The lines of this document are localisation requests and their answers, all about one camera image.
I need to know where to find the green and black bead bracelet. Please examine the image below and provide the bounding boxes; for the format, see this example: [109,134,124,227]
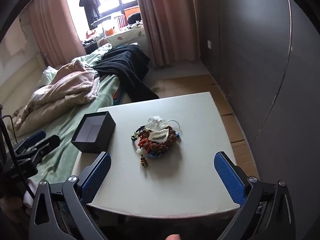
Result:
[130,125,147,142]

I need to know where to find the brown rudraksha bead bracelet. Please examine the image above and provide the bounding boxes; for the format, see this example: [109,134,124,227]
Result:
[138,126,178,156]

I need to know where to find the clear plastic bags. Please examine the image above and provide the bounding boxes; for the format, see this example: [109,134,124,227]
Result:
[145,116,169,143]

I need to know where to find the black jewelry box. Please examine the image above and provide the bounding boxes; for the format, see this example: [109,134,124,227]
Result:
[71,111,116,154]

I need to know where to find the person's hand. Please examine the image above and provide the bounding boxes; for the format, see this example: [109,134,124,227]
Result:
[165,234,181,240]

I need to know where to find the green bed sheet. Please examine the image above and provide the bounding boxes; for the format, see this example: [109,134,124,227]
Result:
[22,43,120,184]

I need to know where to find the pink fleece blanket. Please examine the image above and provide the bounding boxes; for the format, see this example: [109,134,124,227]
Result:
[14,60,100,137]

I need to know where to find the left pink curtain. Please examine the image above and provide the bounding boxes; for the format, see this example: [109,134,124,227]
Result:
[27,0,86,67]

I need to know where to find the pink curtain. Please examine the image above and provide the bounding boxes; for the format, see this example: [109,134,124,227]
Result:
[27,0,86,67]
[138,0,199,66]

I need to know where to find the cardboard floor sheets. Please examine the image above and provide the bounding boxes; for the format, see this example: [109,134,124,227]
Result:
[150,73,259,178]

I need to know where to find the black knitted blanket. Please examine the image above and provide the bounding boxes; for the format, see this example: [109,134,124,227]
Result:
[93,44,159,102]

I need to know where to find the patterned windowsill cloth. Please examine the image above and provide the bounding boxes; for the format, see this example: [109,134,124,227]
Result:
[106,25,145,47]

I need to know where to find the hanging dark clothes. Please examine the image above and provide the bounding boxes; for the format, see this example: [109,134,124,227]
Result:
[79,0,101,30]

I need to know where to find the black round cushion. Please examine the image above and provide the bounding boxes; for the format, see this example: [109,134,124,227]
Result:
[127,12,142,24]

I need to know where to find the orange box on windowsill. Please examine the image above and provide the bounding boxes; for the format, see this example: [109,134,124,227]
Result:
[124,6,140,18]

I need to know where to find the right pink curtain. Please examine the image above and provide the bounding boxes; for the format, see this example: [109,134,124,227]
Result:
[138,0,199,66]

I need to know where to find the black cable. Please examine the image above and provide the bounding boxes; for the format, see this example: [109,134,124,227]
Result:
[0,114,36,201]

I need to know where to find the paper sheet on wall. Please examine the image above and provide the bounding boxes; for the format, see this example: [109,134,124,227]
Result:
[4,17,27,56]

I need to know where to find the white wall socket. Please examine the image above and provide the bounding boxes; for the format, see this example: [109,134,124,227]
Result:
[207,40,212,49]

